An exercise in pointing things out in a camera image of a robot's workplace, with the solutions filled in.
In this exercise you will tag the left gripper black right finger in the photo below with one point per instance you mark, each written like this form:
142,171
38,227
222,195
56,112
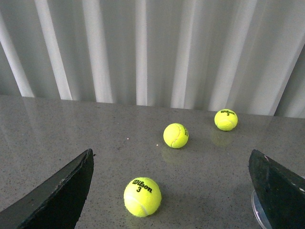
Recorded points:
259,163

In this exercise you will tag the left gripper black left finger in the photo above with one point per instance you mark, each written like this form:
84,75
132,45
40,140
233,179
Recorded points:
57,203

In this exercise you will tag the clear Wilson tennis ball can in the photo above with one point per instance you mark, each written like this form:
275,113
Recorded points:
258,208

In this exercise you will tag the Wilson 3 tennis ball near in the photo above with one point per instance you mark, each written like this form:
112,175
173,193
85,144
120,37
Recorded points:
142,197

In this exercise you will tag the wilson 3 tennis ball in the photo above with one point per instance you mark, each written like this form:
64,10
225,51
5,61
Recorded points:
226,119
142,197

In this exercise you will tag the Wilson 3 tennis ball far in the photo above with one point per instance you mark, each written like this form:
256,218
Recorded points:
226,119

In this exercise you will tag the plain yellow tennis ball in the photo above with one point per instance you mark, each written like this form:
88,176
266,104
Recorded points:
176,135

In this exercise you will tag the white pleated curtain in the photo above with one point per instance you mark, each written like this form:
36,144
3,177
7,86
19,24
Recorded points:
246,55

